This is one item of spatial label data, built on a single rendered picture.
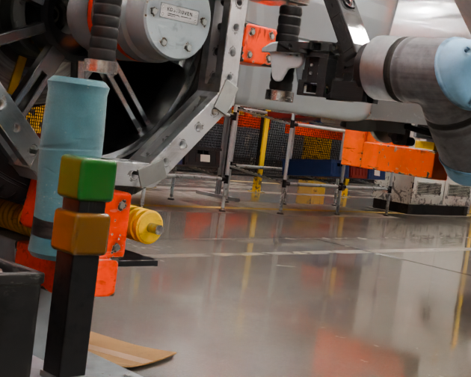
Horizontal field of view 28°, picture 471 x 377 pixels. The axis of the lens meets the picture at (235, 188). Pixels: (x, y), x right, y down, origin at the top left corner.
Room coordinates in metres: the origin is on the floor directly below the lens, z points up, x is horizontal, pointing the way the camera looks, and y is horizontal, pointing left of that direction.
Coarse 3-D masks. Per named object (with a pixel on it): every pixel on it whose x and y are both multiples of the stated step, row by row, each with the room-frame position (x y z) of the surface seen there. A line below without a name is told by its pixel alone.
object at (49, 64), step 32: (32, 0) 1.50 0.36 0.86; (0, 32) 1.49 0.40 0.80; (32, 32) 1.51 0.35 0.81; (32, 64) 1.53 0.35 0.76; (128, 64) 1.85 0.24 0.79; (160, 64) 1.78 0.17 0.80; (192, 64) 1.72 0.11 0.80; (32, 96) 1.52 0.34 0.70; (128, 96) 1.66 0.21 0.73; (160, 96) 1.73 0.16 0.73; (128, 128) 1.71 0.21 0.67
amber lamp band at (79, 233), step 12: (60, 216) 0.86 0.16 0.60; (72, 216) 0.84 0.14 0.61; (84, 216) 0.84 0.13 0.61; (96, 216) 0.85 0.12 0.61; (108, 216) 0.86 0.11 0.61; (60, 228) 0.85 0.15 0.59; (72, 228) 0.84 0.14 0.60; (84, 228) 0.84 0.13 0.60; (96, 228) 0.85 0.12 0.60; (108, 228) 0.86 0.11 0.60; (60, 240) 0.85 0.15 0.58; (72, 240) 0.84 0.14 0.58; (84, 240) 0.84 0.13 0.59; (96, 240) 0.85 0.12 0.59; (72, 252) 0.84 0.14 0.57; (84, 252) 0.85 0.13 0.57; (96, 252) 0.85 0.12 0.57
